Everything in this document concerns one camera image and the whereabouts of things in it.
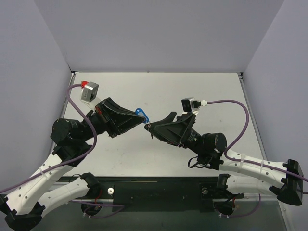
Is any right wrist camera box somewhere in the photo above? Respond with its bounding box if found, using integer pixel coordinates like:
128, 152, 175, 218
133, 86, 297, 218
181, 97, 195, 112

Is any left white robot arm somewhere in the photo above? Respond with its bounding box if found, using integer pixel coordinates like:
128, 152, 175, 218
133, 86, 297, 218
0, 98, 148, 231

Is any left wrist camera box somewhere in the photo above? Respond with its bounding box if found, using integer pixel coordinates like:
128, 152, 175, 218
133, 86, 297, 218
80, 81, 99, 103

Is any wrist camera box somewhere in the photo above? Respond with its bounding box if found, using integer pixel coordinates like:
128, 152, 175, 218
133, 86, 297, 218
80, 81, 99, 103
181, 97, 195, 112

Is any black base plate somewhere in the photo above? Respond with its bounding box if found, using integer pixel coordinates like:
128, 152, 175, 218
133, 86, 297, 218
55, 176, 244, 214

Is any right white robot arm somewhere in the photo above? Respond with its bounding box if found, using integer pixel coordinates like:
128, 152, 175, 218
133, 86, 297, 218
144, 112, 303, 206

